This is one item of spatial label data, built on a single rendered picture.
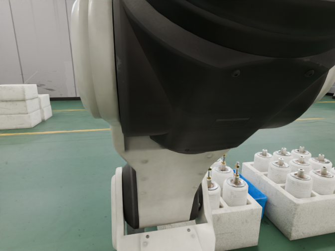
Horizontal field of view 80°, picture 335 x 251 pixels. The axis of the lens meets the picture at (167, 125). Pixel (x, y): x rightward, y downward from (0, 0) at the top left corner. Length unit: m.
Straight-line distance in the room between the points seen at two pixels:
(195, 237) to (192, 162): 0.17
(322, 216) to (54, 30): 5.95
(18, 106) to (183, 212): 2.88
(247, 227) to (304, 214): 0.26
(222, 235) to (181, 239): 0.51
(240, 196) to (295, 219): 0.26
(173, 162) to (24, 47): 6.07
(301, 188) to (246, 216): 0.28
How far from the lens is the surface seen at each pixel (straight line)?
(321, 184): 1.11
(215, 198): 0.83
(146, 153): 0.25
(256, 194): 1.16
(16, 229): 1.22
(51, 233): 1.12
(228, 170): 0.98
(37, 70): 6.16
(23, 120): 3.16
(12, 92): 3.13
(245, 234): 0.95
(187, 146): 0.15
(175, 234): 0.41
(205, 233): 0.43
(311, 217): 1.09
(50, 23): 6.13
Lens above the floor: 0.68
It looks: 14 degrees down
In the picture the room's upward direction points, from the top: straight up
